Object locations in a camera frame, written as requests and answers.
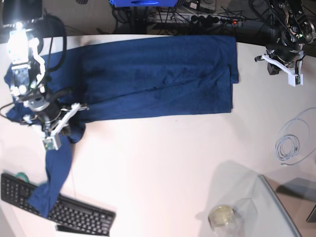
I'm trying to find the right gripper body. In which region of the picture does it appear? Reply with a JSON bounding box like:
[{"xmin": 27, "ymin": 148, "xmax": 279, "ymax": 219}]
[{"xmin": 32, "ymin": 98, "xmax": 72, "ymax": 137}]

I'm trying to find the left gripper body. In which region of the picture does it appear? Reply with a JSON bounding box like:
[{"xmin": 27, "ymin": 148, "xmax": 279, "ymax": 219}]
[{"xmin": 271, "ymin": 44, "xmax": 303, "ymax": 67}]

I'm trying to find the dark blue t-shirt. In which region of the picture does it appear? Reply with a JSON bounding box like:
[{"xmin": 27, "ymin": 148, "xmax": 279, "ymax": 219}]
[{"xmin": 3, "ymin": 34, "xmax": 239, "ymax": 218}]

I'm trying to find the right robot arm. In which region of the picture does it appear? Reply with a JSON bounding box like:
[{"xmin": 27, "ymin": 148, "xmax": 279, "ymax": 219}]
[{"xmin": 1, "ymin": 0, "xmax": 73, "ymax": 139}]

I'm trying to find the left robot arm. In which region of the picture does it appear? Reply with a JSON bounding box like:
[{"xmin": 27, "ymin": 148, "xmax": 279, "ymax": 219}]
[{"xmin": 248, "ymin": 0, "xmax": 316, "ymax": 77}]

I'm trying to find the green tape roll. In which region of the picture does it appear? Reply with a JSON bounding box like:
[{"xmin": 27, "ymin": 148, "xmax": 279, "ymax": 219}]
[{"xmin": 15, "ymin": 172, "xmax": 29, "ymax": 183}]

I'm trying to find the black computer keyboard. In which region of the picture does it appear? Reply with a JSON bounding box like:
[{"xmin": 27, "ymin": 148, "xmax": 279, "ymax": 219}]
[{"xmin": 0, "ymin": 173, "xmax": 116, "ymax": 236}]

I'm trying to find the white power strip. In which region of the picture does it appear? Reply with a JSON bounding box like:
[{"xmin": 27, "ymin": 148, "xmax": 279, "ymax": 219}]
[{"xmin": 148, "ymin": 12, "xmax": 244, "ymax": 27}]

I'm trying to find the blue box with hole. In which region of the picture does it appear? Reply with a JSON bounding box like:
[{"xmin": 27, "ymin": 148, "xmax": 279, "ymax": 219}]
[{"xmin": 109, "ymin": 0, "xmax": 177, "ymax": 7}]

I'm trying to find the clear glass jar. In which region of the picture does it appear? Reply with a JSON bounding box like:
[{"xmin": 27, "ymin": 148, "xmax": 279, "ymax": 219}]
[{"xmin": 208, "ymin": 205, "xmax": 241, "ymax": 237}]

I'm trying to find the coiled white cable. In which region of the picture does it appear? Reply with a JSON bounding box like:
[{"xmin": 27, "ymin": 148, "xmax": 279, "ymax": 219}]
[{"xmin": 275, "ymin": 107, "xmax": 316, "ymax": 166}]

